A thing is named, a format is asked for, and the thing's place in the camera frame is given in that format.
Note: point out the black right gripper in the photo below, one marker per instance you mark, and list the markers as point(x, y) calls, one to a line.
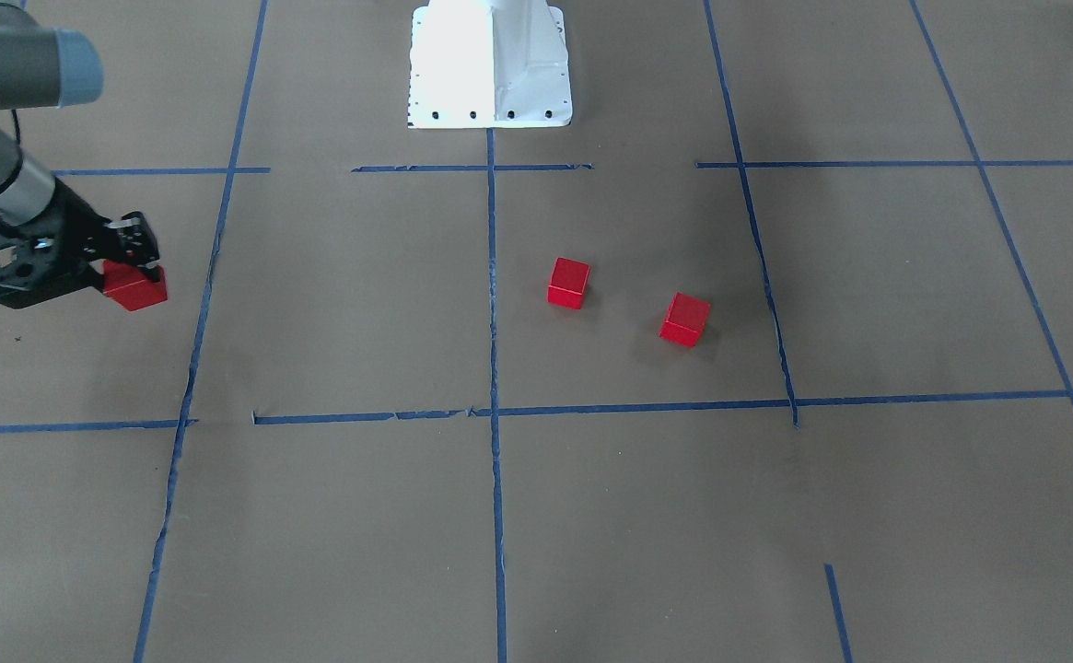
point(68, 224)

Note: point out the red block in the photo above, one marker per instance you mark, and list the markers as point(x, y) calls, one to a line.
point(133, 288)
point(685, 320)
point(568, 283)

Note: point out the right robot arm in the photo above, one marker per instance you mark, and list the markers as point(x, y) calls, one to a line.
point(40, 67)

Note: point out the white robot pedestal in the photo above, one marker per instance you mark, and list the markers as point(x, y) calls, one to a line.
point(488, 64)

